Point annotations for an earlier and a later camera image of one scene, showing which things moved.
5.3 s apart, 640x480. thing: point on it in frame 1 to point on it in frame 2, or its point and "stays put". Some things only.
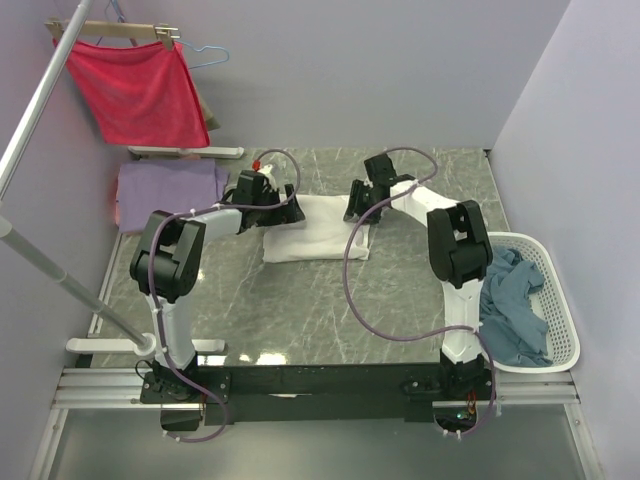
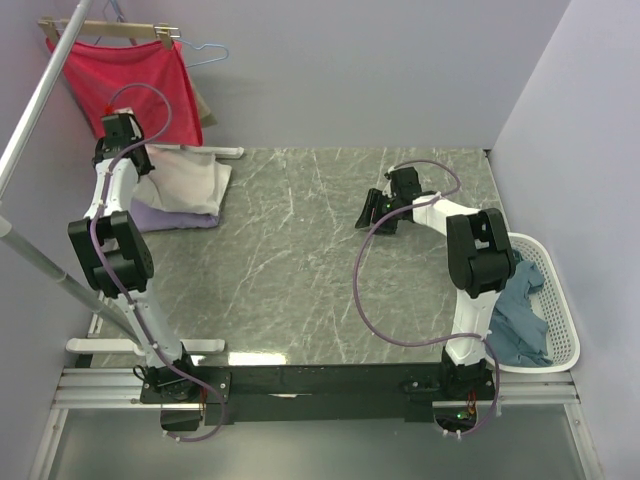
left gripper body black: (267, 216) to (147, 167)
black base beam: (312, 394) stays put
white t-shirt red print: (324, 236) to (184, 181)
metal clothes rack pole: (20, 241) stays put
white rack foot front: (125, 345) stays put
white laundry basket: (550, 303) stays put
